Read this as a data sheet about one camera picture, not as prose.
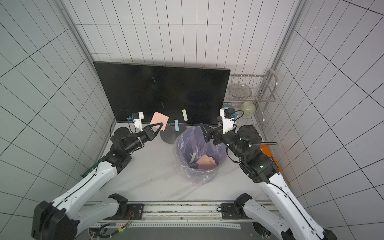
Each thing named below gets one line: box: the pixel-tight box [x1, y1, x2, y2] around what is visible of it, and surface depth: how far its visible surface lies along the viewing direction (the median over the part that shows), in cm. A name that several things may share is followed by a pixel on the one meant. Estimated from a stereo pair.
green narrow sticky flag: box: [189, 152, 196, 164], surface depth 87 cm
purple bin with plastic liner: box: [173, 125, 228, 186], surface depth 76 cm
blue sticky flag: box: [174, 119, 180, 132], surface depth 87 cm
